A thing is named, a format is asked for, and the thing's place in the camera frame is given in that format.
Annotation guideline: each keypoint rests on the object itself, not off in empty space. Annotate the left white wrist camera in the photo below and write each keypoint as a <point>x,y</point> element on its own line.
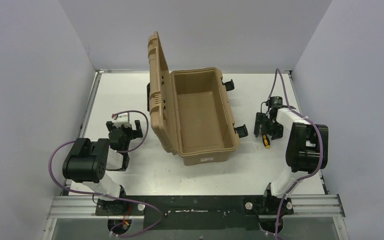
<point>121,118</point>

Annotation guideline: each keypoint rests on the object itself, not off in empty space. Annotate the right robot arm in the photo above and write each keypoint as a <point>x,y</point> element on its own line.
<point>306,151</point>

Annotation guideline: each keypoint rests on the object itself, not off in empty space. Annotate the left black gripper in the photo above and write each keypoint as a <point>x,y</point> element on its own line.
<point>124,130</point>

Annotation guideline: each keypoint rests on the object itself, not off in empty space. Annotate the aluminium frame rail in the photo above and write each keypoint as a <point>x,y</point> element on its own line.
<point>304,206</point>

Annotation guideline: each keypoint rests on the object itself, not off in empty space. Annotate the yellow black handled screwdriver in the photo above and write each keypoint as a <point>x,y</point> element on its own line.
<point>266,141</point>

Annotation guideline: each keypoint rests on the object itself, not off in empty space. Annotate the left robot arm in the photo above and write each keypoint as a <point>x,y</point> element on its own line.
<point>88,162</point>

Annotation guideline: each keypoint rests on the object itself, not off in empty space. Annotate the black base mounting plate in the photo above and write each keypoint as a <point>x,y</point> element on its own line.
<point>199,212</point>

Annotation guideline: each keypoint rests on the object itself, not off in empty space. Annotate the tan plastic tool bin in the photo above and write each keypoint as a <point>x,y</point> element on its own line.
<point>190,111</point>

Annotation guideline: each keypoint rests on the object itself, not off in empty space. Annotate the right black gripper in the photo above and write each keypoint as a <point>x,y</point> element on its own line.
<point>277,134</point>

